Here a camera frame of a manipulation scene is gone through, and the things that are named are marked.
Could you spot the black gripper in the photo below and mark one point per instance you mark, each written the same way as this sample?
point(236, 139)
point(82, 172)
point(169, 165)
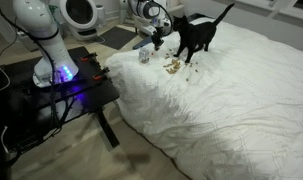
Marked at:
point(157, 38)

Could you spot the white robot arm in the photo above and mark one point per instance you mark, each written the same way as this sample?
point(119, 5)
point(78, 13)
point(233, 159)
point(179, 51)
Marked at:
point(56, 65)

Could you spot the black cat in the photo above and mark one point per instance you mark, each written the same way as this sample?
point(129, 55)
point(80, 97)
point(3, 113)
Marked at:
point(196, 37)

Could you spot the dark floor mat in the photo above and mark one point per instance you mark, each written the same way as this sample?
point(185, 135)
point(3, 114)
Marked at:
point(117, 37)

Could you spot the black clamp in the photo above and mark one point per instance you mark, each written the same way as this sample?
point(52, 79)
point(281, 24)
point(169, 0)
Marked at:
point(101, 74)

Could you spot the white round appliance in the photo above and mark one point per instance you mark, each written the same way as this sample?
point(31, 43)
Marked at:
point(81, 18)

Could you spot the white quilted duvet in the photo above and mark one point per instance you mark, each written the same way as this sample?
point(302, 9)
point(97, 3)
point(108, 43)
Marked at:
point(234, 112)

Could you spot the black robot table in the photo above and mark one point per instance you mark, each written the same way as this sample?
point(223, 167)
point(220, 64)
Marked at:
point(35, 111)

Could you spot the orange handled clamp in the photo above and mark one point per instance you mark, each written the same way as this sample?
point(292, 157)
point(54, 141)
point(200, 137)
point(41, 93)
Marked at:
point(87, 57)

